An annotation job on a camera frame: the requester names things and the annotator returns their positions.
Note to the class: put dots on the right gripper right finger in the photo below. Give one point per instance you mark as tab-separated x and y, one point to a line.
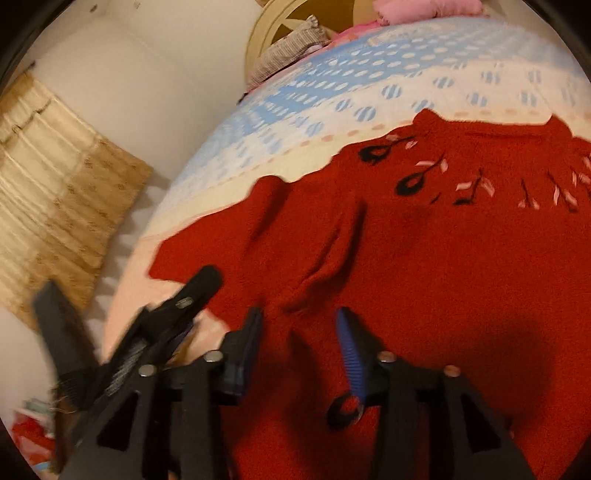
433	424

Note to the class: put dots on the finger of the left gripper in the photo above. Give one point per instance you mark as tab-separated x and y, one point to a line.
184	299
65	335

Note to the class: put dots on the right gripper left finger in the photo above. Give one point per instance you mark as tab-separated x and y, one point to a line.
217	378

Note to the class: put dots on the red knitted sweater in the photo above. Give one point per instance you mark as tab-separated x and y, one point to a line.
463	243

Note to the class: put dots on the red patterned bed skirt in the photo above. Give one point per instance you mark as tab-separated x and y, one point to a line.
33	433

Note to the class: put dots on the beige side window curtain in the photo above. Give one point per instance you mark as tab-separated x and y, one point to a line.
65	189

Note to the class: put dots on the polka dot bed quilt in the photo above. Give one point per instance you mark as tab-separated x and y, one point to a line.
463	68

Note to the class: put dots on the striped pillow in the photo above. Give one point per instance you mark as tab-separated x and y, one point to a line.
287	51

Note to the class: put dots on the cream wooden headboard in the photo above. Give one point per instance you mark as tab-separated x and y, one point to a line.
280	17

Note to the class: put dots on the pink bed sheet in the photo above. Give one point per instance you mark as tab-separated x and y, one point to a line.
354	32

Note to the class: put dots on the pink pillow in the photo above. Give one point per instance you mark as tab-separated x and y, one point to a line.
396	12

